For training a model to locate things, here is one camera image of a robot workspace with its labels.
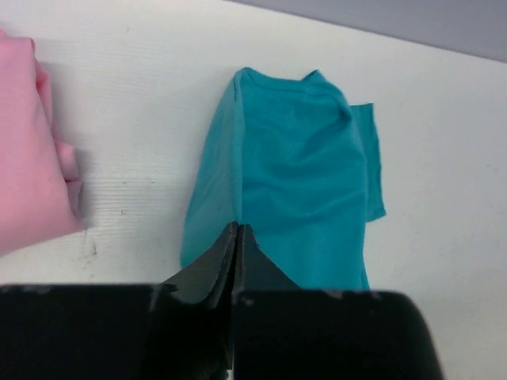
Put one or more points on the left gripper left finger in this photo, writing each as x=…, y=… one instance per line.
x=177, y=329

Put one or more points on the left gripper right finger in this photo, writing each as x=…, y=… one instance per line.
x=282, y=331

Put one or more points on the teal t-shirt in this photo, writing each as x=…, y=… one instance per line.
x=301, y=166

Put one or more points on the pink folded t-shirt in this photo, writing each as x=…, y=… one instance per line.
x=40, y=180

